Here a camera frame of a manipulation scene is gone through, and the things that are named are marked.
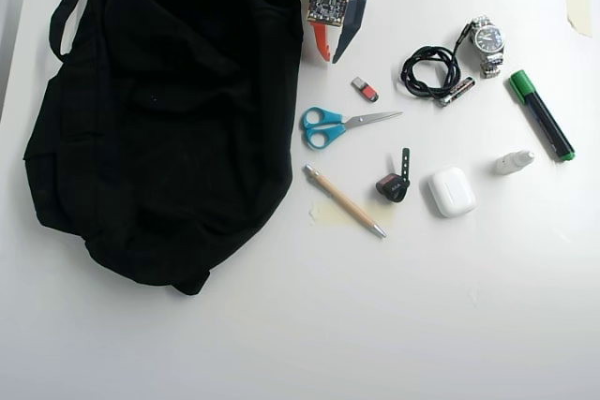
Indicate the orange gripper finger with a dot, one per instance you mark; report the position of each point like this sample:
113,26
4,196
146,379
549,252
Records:
322,41

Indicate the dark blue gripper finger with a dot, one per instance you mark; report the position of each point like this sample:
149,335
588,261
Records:
350,25

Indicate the black bike light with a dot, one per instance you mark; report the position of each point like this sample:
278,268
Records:
393,189

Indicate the black fabric bag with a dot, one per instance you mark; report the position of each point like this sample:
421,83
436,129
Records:
164,137

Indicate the red black USB stick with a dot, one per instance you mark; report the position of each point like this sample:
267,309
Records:
366,89

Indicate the black AAA battery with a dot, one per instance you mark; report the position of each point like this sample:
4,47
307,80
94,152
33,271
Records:
461,88

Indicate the silver wristwatch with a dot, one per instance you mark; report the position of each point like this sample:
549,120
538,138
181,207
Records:
488,39

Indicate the wooden ballpoint pen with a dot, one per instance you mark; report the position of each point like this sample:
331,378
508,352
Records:
344,201

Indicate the wide beige masking tape piece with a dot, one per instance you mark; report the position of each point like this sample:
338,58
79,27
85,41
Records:
328,217

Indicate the white earbuds case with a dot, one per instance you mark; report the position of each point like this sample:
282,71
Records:
451,191

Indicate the small white dropper bottle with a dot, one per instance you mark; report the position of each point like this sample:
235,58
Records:
511,163

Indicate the green black marker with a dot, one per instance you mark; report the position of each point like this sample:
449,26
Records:
544,116

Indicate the beige masking tape strip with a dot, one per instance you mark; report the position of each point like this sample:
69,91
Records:
579,6

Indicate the bare camera circuit board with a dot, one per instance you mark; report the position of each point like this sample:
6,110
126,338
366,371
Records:
328,5

